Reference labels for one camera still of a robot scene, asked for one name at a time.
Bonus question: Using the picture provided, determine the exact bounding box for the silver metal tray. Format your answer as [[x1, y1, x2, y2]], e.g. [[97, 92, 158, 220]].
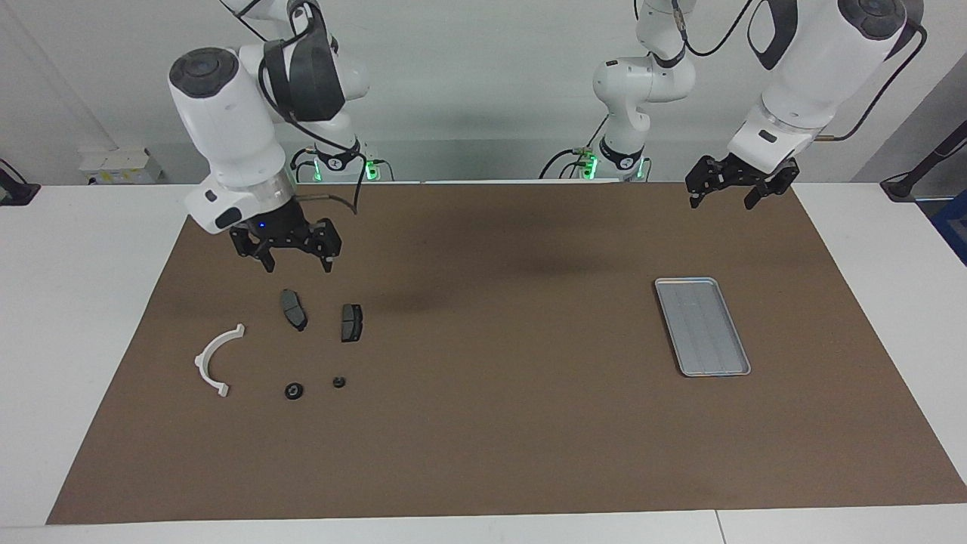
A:
[[654, 277, 752, 377]]

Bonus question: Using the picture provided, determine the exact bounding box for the curved dark brake pad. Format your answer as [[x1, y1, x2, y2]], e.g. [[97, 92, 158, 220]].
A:
[[280, 289, 309, 332]]

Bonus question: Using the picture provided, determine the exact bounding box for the white power strip box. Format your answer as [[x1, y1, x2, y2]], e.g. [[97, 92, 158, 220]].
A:
[[79, 147, 163, 184]]

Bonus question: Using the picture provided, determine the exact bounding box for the blue crate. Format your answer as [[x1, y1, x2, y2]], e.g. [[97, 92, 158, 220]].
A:
[[929, 189, 967, 265]]

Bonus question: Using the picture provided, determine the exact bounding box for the brown table mat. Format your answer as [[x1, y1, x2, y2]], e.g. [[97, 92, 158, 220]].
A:
[[47, 183, 967, 524]]

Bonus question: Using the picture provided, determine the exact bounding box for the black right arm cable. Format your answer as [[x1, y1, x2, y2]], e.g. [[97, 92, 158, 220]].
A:
[[219, 0, 371, 216]]

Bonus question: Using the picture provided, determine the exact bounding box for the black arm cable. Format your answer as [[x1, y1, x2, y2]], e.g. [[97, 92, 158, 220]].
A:
[[675, 0, 928, 142], [219, 0, 371, 216]]

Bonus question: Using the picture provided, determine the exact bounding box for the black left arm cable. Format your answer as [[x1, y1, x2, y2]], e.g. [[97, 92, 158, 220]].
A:
[[675, 0, 928, 142]]

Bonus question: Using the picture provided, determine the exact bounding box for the white curved plastic bracket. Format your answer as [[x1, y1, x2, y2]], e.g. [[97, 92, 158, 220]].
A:
[[194, 323, 246, 398]]

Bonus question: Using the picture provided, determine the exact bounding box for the black clamp mount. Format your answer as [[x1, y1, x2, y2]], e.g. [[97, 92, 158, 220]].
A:
[[880, 121, 967, 201], [0, 159, 40, 206]]

